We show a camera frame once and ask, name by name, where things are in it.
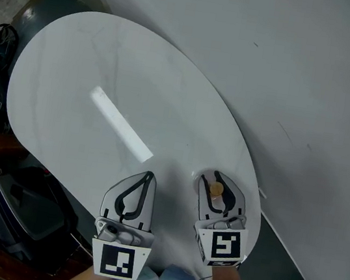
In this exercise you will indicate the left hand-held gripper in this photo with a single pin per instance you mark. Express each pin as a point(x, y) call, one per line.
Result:
point(118, 260)

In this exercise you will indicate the black bag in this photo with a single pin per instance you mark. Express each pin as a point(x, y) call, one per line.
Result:
point(19, 210)

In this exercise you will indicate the white marble table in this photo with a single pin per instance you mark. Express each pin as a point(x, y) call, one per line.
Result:
point(84, 65)

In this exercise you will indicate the small bottle with brown cap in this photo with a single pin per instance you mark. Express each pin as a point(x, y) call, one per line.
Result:
point(217, 187)

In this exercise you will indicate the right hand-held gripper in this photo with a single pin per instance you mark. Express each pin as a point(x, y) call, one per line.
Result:
point(224, 246)

